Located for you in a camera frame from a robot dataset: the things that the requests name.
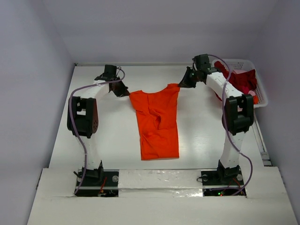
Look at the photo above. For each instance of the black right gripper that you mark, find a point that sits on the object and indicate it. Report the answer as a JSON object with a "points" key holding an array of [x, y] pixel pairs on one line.
{"points": [[190, 77]]}

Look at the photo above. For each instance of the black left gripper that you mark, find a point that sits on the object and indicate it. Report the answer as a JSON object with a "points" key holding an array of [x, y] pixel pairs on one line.
{"points": [[123, 91]]}

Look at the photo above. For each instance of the orange t shirt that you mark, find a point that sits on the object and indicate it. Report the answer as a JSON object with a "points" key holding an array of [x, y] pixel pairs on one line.
{"points": [[156, 115]]}

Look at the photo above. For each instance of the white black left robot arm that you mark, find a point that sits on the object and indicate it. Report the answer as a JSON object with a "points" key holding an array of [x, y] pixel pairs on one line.
{"points": [[82, 117]]}

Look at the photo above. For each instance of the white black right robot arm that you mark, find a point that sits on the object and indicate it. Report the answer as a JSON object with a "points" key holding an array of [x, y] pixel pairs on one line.
{"points": [[237, 117]]}

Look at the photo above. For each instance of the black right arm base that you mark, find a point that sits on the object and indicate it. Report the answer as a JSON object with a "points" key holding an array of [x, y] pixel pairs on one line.
{"points": [[222, 185]]}

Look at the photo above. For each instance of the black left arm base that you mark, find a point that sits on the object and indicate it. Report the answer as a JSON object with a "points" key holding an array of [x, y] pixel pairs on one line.
{"points": [[108, 187]]}

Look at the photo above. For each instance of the white plastic laundry basket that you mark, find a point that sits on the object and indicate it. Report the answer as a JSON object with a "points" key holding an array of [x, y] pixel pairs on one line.
{"points": [[229, 65]]}

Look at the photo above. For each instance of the dark red t shirt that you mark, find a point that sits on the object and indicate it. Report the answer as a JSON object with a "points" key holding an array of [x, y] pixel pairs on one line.
{"points": [[244, 81]]}

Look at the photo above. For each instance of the pink garment in basket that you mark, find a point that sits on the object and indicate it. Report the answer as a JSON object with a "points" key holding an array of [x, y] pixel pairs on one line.
{"points": [[252, 93]]}

